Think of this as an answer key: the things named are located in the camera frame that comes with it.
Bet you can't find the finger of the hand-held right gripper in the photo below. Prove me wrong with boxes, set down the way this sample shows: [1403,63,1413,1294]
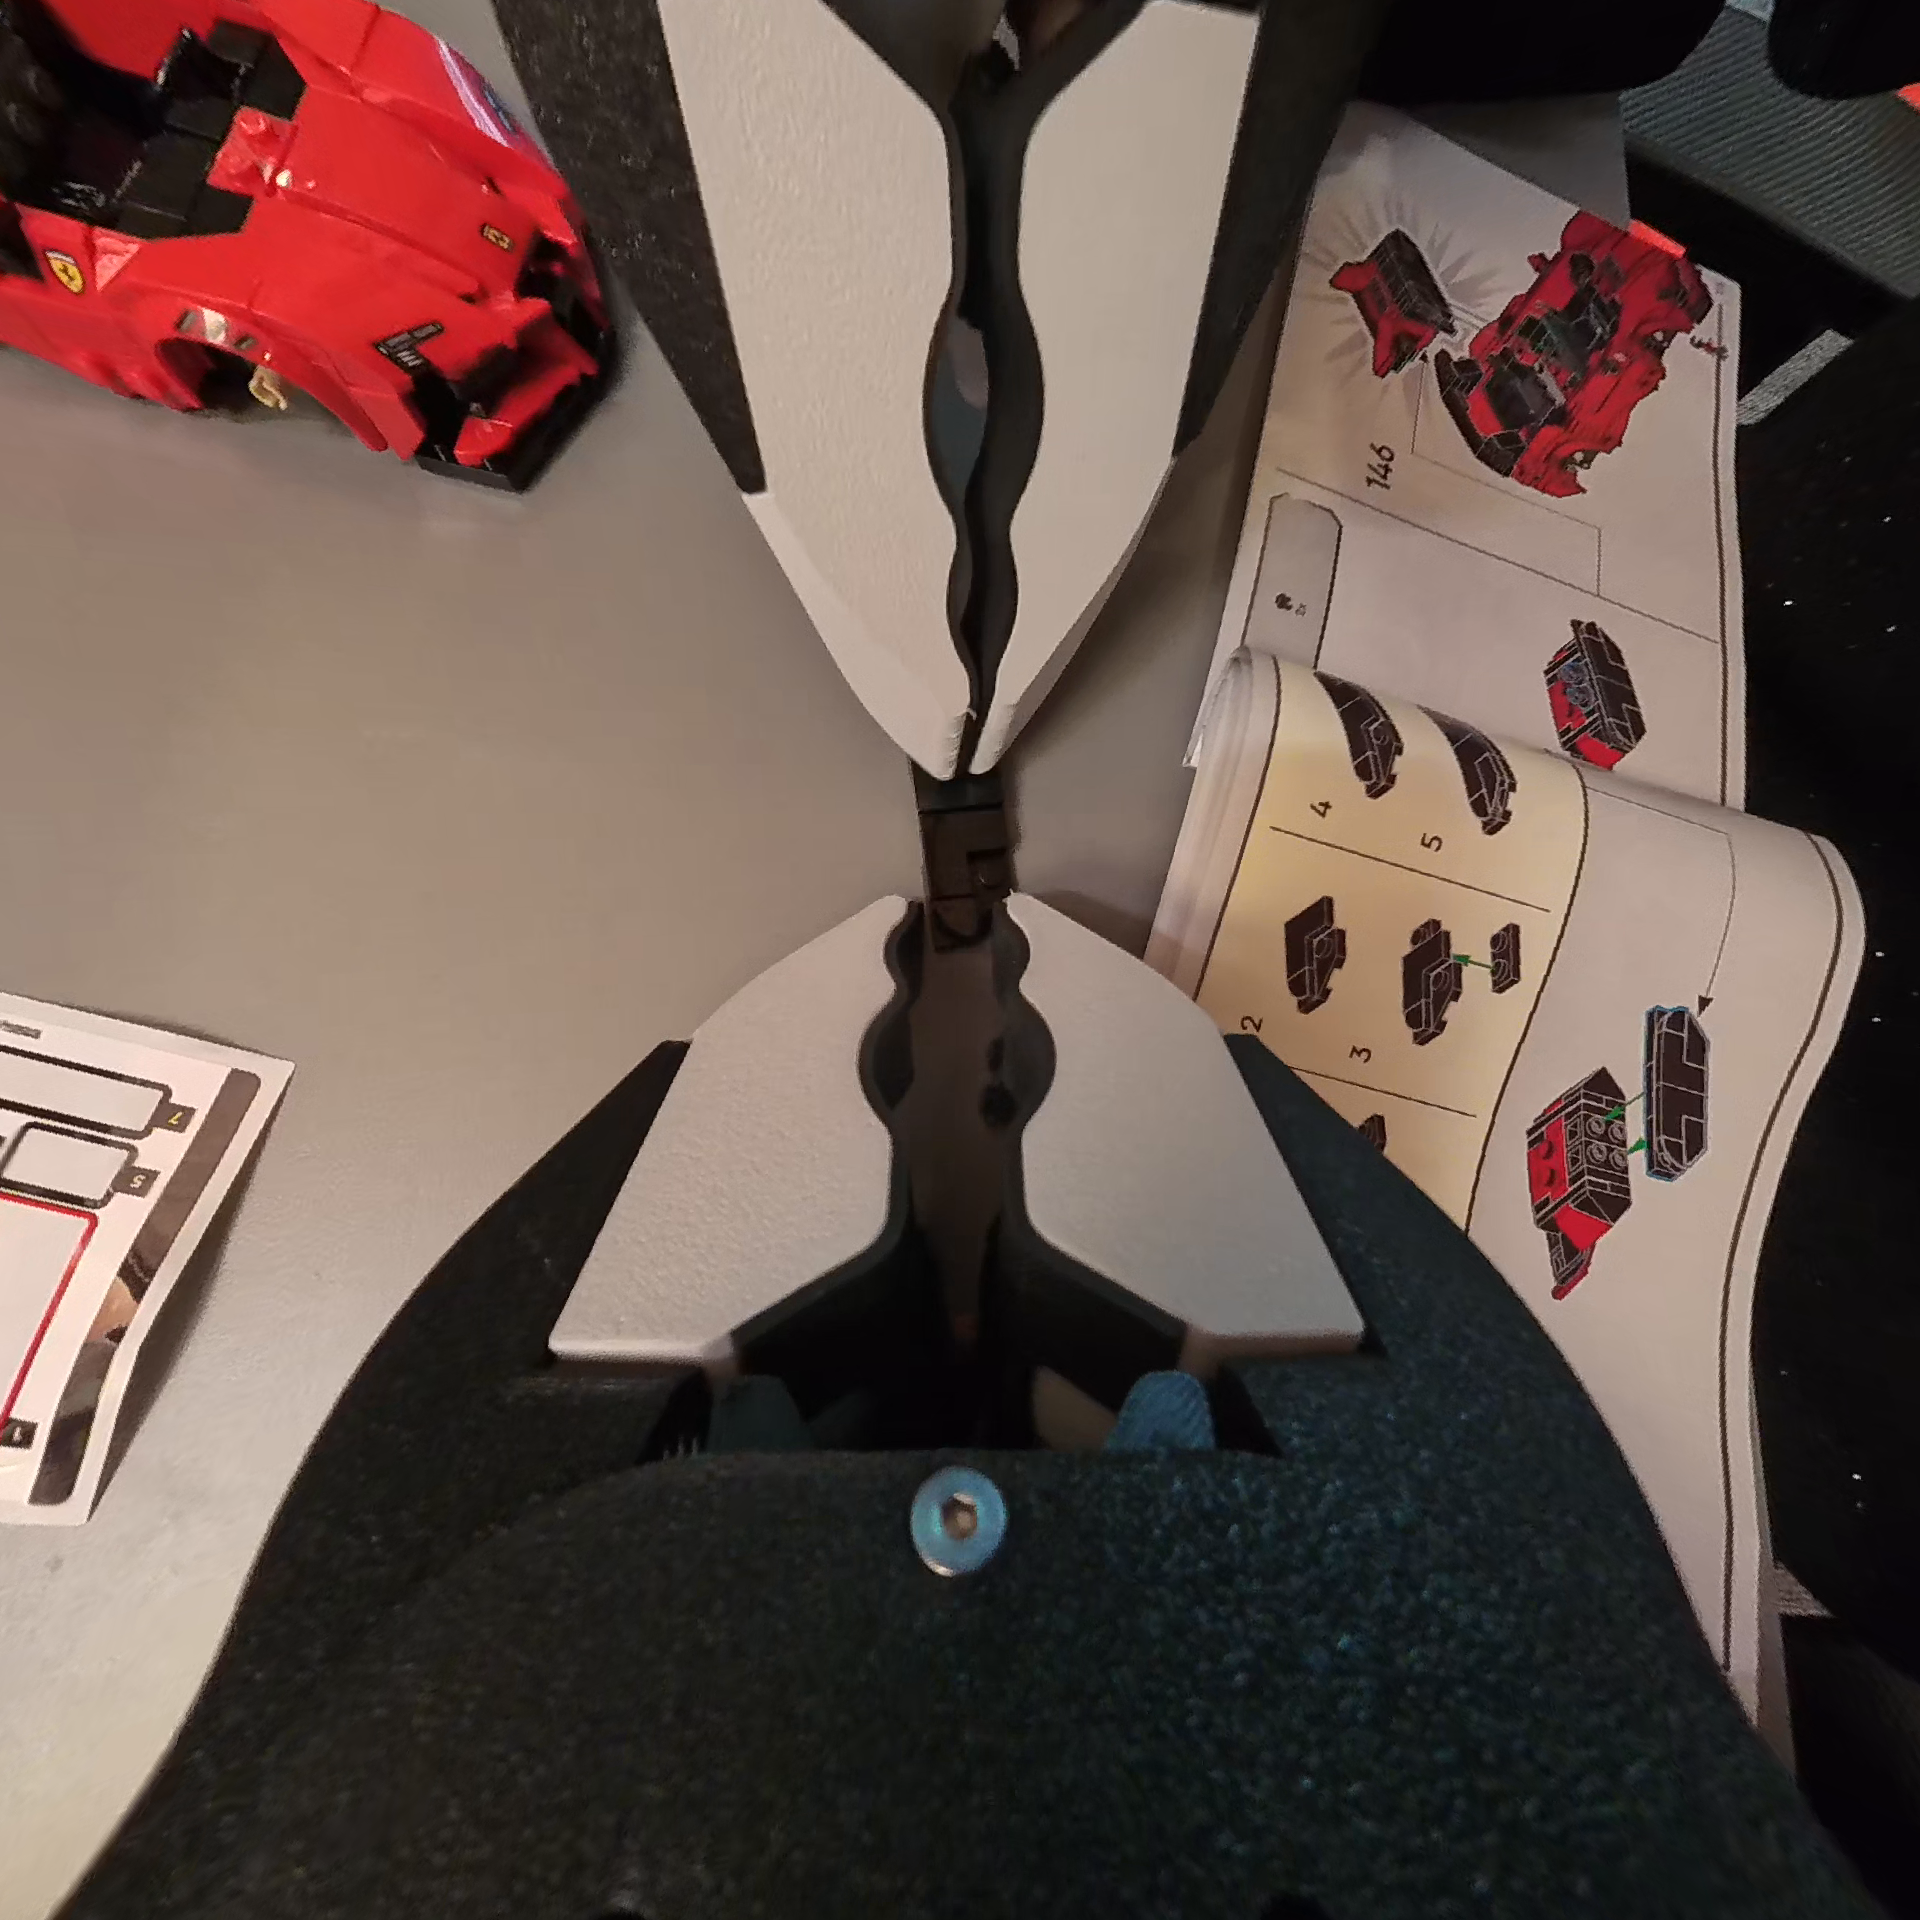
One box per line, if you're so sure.
[655,0,992,780]
[967,0,1262,778]

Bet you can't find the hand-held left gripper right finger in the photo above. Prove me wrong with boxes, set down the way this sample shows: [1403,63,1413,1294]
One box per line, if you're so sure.
[996,891,1366,1372]

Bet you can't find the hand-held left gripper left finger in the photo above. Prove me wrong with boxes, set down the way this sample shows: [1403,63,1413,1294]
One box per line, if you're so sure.
[546,895,922,1374]

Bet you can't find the red lego car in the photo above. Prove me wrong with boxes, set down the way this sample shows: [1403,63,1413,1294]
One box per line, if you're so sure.
[0,0,618,495]

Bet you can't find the lego instruction booklet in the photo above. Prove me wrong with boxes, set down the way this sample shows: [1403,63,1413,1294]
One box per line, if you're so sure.
[1142,95,1869,1764]

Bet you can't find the white sticker sheet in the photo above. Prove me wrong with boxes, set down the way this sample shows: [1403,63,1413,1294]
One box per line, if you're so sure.
[0,990,298,1527]

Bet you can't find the grey woven fabric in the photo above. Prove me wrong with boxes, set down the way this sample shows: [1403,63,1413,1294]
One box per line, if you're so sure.
[1620,75,1920,437]

